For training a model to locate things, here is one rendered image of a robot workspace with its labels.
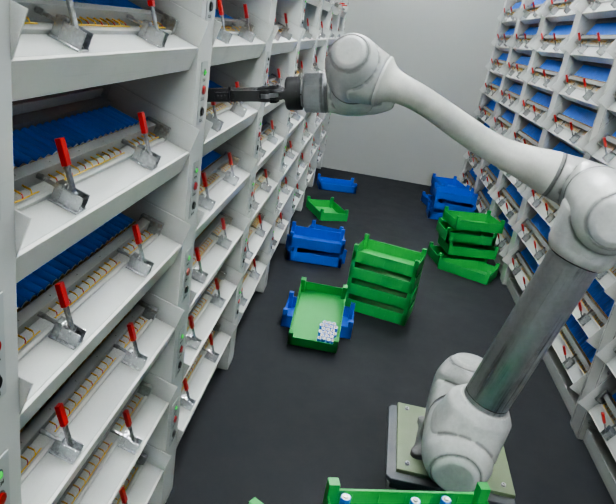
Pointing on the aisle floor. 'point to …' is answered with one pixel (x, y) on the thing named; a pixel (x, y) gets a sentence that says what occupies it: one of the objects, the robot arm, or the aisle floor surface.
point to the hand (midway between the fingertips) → (216, 94)
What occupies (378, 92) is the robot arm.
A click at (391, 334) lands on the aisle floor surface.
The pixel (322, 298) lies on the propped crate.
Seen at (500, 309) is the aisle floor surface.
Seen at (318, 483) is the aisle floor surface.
